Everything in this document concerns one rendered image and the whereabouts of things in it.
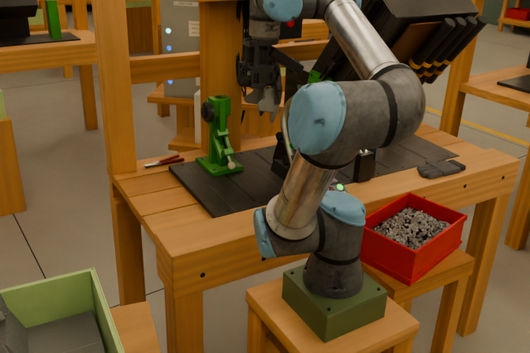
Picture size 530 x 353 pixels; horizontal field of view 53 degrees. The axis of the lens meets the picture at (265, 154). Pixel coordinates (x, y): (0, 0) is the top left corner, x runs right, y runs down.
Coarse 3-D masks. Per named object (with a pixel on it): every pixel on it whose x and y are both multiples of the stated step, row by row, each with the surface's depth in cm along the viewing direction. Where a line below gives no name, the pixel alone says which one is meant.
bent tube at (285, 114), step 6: (288, 102) 191; (288, 108) 192; (282, 114) 194; (288, 114) 194; (282, 120) 194; (282, 126) 193; (282, 132) 193; (288, 132) 192; (288, 138) 191; (288, 144) 190; (288, 150) 189; (294, 150) 190; (288, 156) 189
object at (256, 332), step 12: (252, 312) 140; (252, 324) 142; (264, 324) 138; (252, 336) 143; (264, 336) 140; (252, 348) 145; (264, 348) 142; (276, 348) 136; (396, 348) 131; (408, 348) 134
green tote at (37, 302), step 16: (80, 272) 127; (16, 288) 121; (32, 288) 122; (48, 288) 124; (64, 288) 126; (80, 288) 128; (96, 288) 122; (16, 304) 122; (32, 304) 124; (48, 304) 126; (64, 304) 128; (80, 304) 130; (96, 304) 126; (32, 320) 125; (48, 320) 127; (96, 320) 132; (112, 320) 112; (112, 336) 108; (112, 352) 113
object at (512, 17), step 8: (504, 0) 984; (520, 0) 1003; (504, 8) 987; (512, 8) 992; (520, 8) 1006; (504, 16) 992; (512, 16) 981; (520, 16) 968; (528, 16) 962; (512, 24) 1025; (520, 24) 964; (528, 24) 951
